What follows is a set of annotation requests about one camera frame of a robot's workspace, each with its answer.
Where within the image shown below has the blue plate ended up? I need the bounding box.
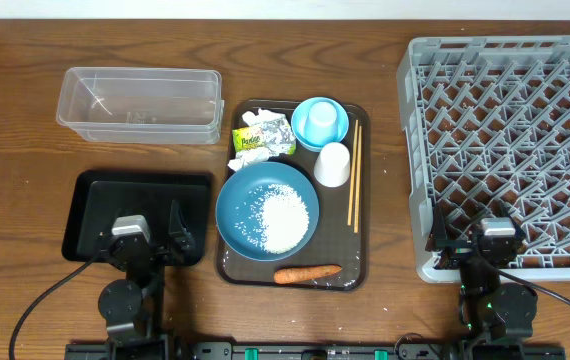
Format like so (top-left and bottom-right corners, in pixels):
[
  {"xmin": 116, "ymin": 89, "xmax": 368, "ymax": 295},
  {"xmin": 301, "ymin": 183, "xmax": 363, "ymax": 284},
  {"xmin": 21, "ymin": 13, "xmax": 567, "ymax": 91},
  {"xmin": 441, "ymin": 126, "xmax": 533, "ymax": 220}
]
[{"xmin": 216, "ymin": 162, "xmax": 320, "ymax": 262}]

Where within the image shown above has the white rice pile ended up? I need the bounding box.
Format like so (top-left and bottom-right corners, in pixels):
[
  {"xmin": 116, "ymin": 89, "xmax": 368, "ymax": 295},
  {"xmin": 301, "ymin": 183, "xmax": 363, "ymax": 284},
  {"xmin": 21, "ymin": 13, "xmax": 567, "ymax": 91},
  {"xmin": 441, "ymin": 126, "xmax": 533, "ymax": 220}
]
[{"xmin": 249, "ymin": 184, "xmax": 310, "ymax": 254}]

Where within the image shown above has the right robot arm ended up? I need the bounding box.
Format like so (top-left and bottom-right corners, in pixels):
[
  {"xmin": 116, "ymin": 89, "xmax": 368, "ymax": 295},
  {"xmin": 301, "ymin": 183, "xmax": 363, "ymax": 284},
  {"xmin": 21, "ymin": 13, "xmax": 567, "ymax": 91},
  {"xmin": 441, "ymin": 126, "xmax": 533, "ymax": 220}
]
[{"xmin": 427, "ymin": 206, "xmax": 538, "ymax": 359}]

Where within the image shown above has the right wooden chopstick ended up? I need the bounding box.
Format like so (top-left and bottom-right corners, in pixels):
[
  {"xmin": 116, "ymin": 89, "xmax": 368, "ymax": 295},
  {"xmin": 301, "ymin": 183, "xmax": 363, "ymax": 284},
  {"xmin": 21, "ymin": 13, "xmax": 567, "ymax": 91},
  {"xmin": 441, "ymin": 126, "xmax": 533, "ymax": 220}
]
[{"xmin": 353, "ymin": 125, "xmax": 362, "ymax": 234}]

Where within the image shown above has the wooden chopstick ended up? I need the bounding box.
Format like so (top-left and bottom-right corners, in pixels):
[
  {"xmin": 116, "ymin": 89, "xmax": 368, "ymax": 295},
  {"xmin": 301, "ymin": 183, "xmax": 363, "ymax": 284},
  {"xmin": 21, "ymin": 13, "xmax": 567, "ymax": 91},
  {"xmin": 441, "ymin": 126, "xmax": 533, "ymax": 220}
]
[
  {"xmin": 347, "ymin": 119, "xmax": 359, "ymax": 226},
  {"xmin": 353, "ymin": 125, "xmax": 362, "ymax": 234}
]

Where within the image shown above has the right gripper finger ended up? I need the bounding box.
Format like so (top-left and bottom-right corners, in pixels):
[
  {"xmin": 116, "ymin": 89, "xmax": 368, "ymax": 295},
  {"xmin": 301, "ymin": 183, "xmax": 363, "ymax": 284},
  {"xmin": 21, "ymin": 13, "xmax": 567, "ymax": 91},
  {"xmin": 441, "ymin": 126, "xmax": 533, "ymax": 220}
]
[
  {"xmin": 474, "ymin": 200, "xmax": 511, "ymax": 220},
  {"xmin": 425, "ymin": 205, "xmax": 448, "ymax": 252}
]

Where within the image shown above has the grey dishwasher rack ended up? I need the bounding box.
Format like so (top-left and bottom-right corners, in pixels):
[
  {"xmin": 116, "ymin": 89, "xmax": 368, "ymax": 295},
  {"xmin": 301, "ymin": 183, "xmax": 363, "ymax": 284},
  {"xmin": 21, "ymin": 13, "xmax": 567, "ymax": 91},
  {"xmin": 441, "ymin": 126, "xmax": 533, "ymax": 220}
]
[{"xmin": 397, "ymin": 35, "xmax": 570, "ymax": 283}]

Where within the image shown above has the pale pink cup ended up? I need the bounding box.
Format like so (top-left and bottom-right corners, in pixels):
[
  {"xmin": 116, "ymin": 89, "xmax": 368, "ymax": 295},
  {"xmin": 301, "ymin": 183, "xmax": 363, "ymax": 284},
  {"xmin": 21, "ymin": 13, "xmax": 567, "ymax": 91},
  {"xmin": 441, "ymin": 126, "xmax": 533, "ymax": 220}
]
[{"xmin": 314, "ymin": 142, "xmax": 350, "ymax": 188}]

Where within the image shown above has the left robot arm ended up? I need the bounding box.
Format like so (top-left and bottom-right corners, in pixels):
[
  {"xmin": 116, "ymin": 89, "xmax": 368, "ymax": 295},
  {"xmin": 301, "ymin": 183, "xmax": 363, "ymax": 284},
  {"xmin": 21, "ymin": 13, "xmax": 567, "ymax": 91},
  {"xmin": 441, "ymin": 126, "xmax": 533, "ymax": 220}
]
[{"xmin": 98, "ymin": 200, "xmax": 195, "ymax": 360}]

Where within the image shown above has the black waste tray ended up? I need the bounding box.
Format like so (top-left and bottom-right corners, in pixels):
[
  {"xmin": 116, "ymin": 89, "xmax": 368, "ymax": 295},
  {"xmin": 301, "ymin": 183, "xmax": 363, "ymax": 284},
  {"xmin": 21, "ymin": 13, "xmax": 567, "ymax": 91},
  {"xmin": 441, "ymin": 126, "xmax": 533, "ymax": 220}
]
[{"xmin": 61, "ymin": 170, "xmax": 211, "ymax": 266}]

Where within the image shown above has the orange carrot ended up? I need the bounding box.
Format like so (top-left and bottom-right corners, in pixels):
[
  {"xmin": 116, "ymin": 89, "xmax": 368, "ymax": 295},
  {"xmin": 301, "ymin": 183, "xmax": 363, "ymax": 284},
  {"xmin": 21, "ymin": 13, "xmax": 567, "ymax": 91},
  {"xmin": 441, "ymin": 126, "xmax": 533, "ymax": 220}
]
[{"xmin": 273, "ymin": 265, "xmax": 342, "ymax": 284}]

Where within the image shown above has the light blue bowl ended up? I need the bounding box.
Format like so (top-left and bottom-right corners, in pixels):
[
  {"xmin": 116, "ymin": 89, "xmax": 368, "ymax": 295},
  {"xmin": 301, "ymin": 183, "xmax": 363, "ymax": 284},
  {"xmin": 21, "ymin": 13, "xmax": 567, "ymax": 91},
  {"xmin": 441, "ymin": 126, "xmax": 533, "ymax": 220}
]
[{"xmin": 291, "ymin": 97, "xmax": 350, "ymax": 152}]

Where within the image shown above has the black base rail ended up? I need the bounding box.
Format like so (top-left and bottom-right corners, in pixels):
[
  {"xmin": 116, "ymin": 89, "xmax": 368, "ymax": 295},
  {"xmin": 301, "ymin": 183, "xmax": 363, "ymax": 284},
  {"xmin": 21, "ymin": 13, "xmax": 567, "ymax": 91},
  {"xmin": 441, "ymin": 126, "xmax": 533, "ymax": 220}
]
[{"xmin": 64, "ymin": 342, "xmax": 566, "ymax": 360}]

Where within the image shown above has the green snack wrapper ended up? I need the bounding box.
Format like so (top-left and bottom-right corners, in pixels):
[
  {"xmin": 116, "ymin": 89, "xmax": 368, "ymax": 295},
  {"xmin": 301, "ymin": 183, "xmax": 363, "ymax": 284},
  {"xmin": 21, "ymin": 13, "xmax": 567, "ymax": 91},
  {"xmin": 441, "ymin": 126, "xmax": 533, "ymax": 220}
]
[{"xmin": 232, "ymin": 118, "xmax": 296, "ymax": 155}]

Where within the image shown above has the white tissue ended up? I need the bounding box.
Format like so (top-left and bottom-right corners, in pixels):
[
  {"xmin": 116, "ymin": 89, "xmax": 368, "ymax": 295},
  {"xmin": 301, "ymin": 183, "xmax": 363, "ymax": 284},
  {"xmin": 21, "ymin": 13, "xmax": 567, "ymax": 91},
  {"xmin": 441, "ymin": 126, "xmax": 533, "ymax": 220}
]
[{"xmin": 228, "ymin": 109, "xmax": 286, "ymax": 171}]

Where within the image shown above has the light blue cup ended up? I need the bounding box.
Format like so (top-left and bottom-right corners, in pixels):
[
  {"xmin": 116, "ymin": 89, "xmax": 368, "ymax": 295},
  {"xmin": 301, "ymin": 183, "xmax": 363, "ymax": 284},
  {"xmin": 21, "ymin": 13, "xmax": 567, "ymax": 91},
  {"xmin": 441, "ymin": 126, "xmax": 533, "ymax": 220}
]
[{"xmin": 304, "ymin": 101, "xmax": 338, "ymax": 147}]

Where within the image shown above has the left wooden chopstick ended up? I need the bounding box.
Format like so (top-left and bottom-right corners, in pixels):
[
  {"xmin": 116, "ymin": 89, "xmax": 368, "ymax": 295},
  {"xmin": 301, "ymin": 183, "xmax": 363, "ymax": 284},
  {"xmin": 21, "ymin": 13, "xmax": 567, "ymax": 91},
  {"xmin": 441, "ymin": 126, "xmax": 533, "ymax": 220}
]
[{"xmin": 347, "ymin": 119, "xmax": 359, "ymax": 226}]

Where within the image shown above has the clear plastic bin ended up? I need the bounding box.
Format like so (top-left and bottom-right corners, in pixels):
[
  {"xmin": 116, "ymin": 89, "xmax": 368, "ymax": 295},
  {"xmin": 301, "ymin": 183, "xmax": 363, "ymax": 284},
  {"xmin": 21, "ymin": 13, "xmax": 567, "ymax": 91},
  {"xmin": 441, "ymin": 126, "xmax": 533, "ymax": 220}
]
[{"xmin": 56, "ymin": 67, "xmax": 224, "ymax": 145}]

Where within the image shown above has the dark brown serving tray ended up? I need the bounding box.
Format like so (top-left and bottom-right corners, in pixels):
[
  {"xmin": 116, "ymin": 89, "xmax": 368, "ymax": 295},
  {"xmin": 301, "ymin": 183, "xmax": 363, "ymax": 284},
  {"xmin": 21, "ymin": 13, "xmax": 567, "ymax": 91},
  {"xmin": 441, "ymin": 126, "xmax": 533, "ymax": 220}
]
[{"xmin": 215, "ymin": 103, "xmax": 370, "ymax": 292}]

